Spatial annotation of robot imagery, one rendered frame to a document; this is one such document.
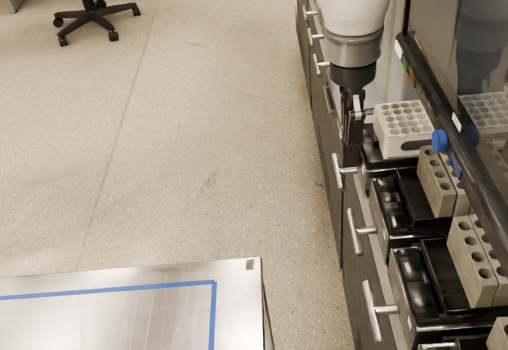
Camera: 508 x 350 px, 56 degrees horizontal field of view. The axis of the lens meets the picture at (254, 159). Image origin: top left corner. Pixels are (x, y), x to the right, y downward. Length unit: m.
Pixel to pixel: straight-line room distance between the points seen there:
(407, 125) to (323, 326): 0.88
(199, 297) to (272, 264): 1.04
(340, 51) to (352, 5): 0.08
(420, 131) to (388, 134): 0.06
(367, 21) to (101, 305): 0.56
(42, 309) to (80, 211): 1.37
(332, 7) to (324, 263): 1.16
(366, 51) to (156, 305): 0.48
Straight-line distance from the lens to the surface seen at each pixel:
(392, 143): 0.87
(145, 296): 0.74
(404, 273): 0.73
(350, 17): 0.72
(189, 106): 2.52
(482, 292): 0.67
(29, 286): 0.83
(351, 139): 0.85
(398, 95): 1.00
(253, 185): 2.01
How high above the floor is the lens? 1.41
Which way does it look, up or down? 42 degrees down
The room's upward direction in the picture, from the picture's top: 8 degrees counter-clockwise
